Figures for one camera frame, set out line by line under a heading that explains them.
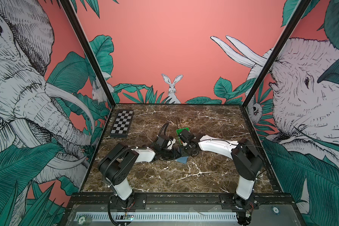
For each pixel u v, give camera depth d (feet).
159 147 2.43
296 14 2.35
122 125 3.36
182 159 2.90
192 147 2.17
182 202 2.46
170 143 2.56
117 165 1.52
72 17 2.37
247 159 1.59
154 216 2.30
